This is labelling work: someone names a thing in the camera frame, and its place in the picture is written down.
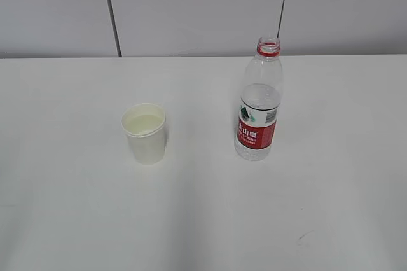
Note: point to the white paper cup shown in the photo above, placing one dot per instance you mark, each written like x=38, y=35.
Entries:
x=144, y=127

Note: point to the clear water bottle red label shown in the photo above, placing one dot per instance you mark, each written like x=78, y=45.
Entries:
x=259, y=101

